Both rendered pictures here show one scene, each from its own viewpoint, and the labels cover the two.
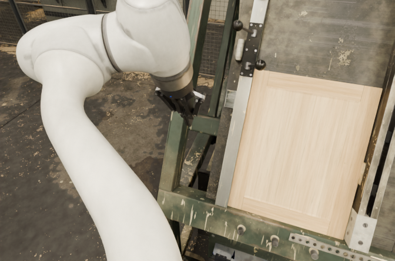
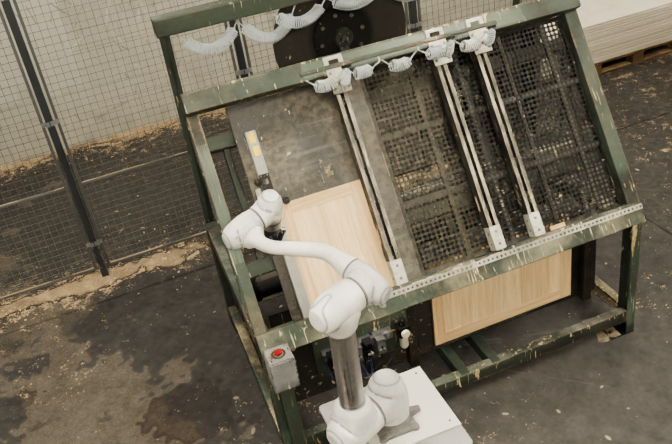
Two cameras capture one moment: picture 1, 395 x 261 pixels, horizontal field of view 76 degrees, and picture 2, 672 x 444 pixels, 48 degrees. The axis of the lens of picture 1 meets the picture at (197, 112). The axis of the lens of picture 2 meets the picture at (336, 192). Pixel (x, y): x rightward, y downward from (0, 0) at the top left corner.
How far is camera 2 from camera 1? 2.73 m
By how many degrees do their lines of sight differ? 30
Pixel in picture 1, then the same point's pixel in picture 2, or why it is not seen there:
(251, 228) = not seen: hidden behind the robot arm
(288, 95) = (309, 211)
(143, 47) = (275, 213)
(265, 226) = not seen: hidden behind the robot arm
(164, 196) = (263, 339)
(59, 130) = (280, 245)
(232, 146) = (293, 267)
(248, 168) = (312, 277)
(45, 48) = (247, 229)
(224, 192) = (305, 305)
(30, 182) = not seen: outside the picture
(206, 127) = (262, 268)
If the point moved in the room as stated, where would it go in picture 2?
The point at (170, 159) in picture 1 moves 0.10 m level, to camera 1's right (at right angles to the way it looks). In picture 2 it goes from (252, 306) to (269, 296)
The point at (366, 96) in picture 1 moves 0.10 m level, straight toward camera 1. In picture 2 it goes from (354, 188) to (354, 198)
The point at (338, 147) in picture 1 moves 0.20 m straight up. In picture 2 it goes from (357, 228) to (352, 194)
